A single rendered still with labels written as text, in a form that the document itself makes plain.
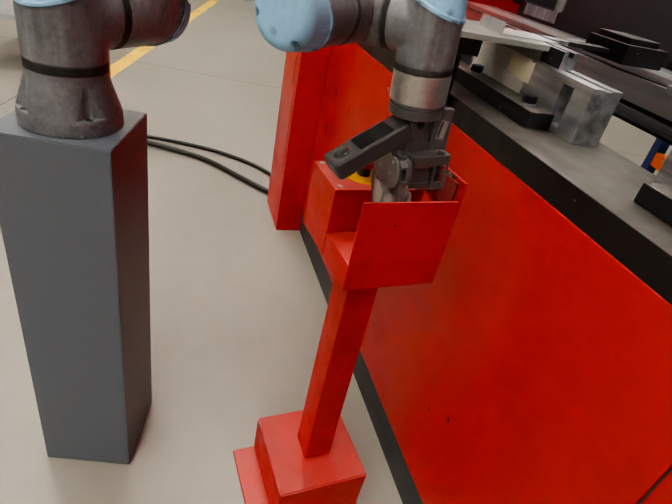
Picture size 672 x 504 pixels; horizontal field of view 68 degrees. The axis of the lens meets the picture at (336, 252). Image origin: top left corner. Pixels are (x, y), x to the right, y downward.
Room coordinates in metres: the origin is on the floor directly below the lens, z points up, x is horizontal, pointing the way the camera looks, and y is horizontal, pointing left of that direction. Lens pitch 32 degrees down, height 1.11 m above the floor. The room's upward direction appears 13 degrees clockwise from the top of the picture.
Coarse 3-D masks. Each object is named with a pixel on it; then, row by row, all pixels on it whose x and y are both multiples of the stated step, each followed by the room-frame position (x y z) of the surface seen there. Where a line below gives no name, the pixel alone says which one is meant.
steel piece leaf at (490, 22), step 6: (486, 18) 1.09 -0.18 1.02; (492, 18) 1.07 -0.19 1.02; (480, 24) 1.10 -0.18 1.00; (486, 24) 1.08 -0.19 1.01; (492, 24) 1.06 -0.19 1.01; (498, 24) 1.05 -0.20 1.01; (504, 24) 1.03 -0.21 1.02; (492, 30) 1.06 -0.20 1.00; (498, 30) 1.04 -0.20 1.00; (504, 30) 1.09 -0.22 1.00; (510, 30) 1.11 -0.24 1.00; (516, 30) 1.14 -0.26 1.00; (516, 36) 1.04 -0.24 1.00; (522, 36) 1.05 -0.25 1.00; (528, 36) 1.08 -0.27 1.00; (534, 36) 1.10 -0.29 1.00
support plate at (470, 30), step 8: (464, 24) 1.05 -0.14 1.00; (472, 24) 1.08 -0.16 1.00; (464, 32) 0.95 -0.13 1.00; (472, 32) 0.96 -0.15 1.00; (480, 32) 0.99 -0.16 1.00; (488, 32) 1.01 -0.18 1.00; (488, 40) 0.97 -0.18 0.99; (496, 40) 0.98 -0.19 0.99; (504, 40) 0.98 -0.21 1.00; (512, 40) 0.99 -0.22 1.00; (520, 40) 1.00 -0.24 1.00; (528, 40) 1.03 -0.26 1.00; (536, 48) 1.01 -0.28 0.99; (544, 48) 1.02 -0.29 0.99
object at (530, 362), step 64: (320, 128) 1.79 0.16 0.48; (512, 192) 0.77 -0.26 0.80; (320, 256) 1.55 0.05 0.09; (448, 256) 0.87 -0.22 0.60; (512, 256) 0.72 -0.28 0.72; (576, 256) 0.62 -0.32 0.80; (384, 320) 1.01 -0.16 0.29; (448, 320) 0.80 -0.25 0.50; (512, 320) 0.66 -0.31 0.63; (576, 320) 0.57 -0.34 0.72; (640, 320) 0.50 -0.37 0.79; (384, 384) 0.92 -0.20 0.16; (448, 384) 0.73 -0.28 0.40; (512, 384) 0.61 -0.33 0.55; (576, 384) 0.52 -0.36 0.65; (640, 384) 0.46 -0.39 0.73; (384, 448) 0.84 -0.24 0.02; (448, 448) 0.66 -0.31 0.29; (512, 448) 0.55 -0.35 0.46; (576, 448) 0.48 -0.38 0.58; (640, 448) 0.42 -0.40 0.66
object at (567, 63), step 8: (552, 48) 1.02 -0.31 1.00; (560, 48) 1.03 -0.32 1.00; (544, 56) 1.03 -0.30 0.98; (552, 56) 1.01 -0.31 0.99; (560, 56) 0.99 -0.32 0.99; (568, 56) 1.00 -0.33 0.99; (576, 56) 0.99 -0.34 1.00; (552, 64) 1.00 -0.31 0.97; (560, 64) 0.98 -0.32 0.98; (568, 64) 0.99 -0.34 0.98
